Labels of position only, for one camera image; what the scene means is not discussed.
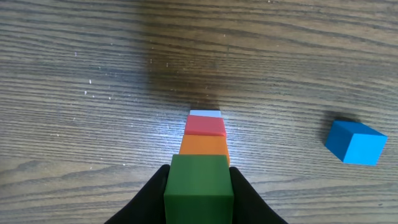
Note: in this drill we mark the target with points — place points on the blue cube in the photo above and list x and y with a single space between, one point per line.
356 143

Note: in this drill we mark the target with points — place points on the orange cube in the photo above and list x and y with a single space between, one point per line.
203 144

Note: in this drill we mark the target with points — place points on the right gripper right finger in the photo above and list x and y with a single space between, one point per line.
248 202

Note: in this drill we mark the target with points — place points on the red cube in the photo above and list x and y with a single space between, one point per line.
205 125

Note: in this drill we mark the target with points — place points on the white cube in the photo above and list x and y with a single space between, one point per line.
205 113

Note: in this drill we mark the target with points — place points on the green cube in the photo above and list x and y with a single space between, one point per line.
199 186

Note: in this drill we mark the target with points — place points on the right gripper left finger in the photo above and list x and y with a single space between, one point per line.
146 202

